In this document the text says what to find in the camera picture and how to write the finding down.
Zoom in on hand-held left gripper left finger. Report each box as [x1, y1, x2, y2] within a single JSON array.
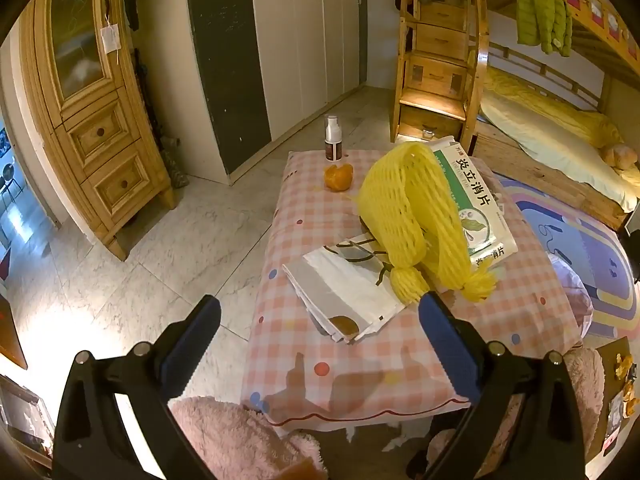
[[52, 295, 222, 480]]

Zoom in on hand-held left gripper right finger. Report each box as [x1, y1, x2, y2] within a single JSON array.
[[417, 290, 586, 480]]

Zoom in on orange tangerine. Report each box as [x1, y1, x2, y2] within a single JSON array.
[[324, 162, 355, 192]]

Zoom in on white wardrobe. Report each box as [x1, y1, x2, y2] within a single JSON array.
[[247, 0, 368, 143]]

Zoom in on brown cardboard sheet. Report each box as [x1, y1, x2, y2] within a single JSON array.
[[582, 337, 636, 466]]

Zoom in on yellow foam fruit net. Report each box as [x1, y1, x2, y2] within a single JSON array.
[[356, 141, 498, 305]]

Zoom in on clear display case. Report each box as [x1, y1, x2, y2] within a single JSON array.
[[0, 375, 56, 466]]

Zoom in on wooden bunk bed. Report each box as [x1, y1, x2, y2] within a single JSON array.
[[470, 0, 640, 231]]

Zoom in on pink plastic trash bag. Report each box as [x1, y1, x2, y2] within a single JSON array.
[[547, 252, 595, 336]]

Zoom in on yellow crumpled scraps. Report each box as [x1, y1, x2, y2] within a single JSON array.
[[614, 352, 638, 396]]

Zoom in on wooden glass-door cabinet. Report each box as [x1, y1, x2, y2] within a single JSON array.
[[20, 0, 178, 262]]

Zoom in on white spray bottle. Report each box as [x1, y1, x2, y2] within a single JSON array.
[[324, 115, 342, 163]]

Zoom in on dark wardrobe panel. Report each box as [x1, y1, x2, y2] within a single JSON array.
[[184, 0, 273, 177]]

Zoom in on green puffer jacket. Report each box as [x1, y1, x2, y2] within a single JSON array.
[[515, 0, 573, 57]]

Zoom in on tan plush toy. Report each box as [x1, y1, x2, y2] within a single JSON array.
[[600, 143, 638, 170]]

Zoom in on white green medicine box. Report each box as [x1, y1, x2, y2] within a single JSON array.
[[425, 136, 518, 267]]

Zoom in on white paper tag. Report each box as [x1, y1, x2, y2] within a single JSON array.
[[100, 24, 121, 56]]

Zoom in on cream quilt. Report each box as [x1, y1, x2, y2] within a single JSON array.
[[480, 91, 640, 213]]

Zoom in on white patterned paper bag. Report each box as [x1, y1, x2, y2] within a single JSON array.
[[282, 232, 408, 345]]

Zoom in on pink checkered tablecloth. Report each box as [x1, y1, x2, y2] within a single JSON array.
[[240, 147, 586, 433]]

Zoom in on camouflage cloth bundle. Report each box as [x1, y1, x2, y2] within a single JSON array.
[[132, 47, 191, 188]]

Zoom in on purple rainbow rug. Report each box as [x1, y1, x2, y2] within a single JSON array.
[[492, 175, 640, 338]]

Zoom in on wooden stair drawers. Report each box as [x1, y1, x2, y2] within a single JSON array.
[[390, 0, 488, 151]]

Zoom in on yellow blanket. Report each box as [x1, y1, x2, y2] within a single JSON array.
[[482, 67, 626, 148]]

